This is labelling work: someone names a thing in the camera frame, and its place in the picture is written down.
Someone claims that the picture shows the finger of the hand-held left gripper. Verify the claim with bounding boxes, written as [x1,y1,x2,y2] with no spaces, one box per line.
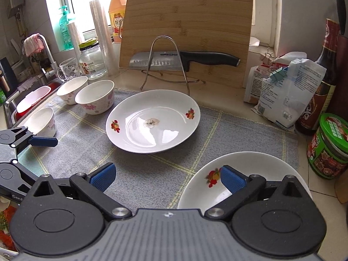
[12,160,38,189]
[0,127,58,153]

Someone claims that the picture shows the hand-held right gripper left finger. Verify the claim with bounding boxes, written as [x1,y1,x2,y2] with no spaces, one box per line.
[30,162,130,221]

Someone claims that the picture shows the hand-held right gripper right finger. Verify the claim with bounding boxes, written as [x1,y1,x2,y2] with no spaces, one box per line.
[205,165,309,221]

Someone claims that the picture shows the white bowl pink floral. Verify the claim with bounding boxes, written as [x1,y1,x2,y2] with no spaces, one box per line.
[75,80,115,115]
[24,107,57,138]
[56,76,89,105]

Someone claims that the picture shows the white plate fruit print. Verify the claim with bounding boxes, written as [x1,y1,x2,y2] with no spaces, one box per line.
[177,152,312,210]
[105,89,201,154]

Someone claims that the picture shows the red and white basin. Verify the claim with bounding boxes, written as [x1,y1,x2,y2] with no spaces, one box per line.
[15,85,52,120]

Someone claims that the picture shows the grey checked cloth mat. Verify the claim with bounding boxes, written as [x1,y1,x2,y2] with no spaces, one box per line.
[16,87,299,210]

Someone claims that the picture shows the steel sink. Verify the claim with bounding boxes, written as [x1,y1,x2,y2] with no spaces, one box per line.
[0,79,63,131]

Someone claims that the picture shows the clear glass mug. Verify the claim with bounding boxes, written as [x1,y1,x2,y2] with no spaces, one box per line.
[56,58,82,81]

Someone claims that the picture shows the steel faucet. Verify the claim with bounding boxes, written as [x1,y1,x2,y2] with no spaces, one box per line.
[35,34,59,79]

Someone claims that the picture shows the glass jar yellow-green lid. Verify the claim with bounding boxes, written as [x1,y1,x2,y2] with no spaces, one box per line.
[79,39,108,80]

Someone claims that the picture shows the red and white bag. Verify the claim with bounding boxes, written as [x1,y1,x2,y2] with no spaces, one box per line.
[243,54,291,104]

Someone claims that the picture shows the pink cloth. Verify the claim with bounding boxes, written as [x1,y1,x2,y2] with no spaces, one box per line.
[22,33,45,56]

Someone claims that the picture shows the white printed bag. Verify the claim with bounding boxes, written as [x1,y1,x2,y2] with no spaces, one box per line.
[251,58,327,131]

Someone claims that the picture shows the green lidded sauce jar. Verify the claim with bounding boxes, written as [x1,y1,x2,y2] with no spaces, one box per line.
[307,113,348,179]

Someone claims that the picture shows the roll of plastic bags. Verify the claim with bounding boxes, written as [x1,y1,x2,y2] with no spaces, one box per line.
[67,22,85,60]

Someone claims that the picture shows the green dish soap bottle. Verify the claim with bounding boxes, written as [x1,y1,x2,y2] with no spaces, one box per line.
[58,5,75,51]

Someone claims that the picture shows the green binder clip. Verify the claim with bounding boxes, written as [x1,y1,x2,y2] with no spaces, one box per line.
[269,67,289,82]

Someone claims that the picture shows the stack of clear plastic cups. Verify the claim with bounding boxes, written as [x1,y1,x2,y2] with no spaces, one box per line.
[90,0,119,77]

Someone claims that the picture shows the dark soy sauce bottle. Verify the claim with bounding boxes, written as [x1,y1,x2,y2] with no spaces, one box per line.
[295,19,340,136]

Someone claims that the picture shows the metal binder clip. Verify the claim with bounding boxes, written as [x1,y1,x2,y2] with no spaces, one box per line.
[262,47,275,63]

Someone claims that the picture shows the yellow cooking wine bottle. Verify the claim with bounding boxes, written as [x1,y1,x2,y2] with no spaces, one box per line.
[109,0,128,43]

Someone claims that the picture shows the dark red knife block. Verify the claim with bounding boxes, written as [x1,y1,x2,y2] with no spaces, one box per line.
[336,31,348,115]

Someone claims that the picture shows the bamboo cutting board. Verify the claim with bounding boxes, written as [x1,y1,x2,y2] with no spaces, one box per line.
[119,0,254,89]

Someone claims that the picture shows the black handled kitchen knife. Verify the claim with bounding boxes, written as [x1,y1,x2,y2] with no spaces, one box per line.
[129,51,240,70]

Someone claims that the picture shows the metal wire rack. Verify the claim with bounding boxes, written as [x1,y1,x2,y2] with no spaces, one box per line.
[140,35,200,96]

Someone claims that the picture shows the black handled block knife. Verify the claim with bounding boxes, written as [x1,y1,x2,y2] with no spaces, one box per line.
[336,0,348,33]

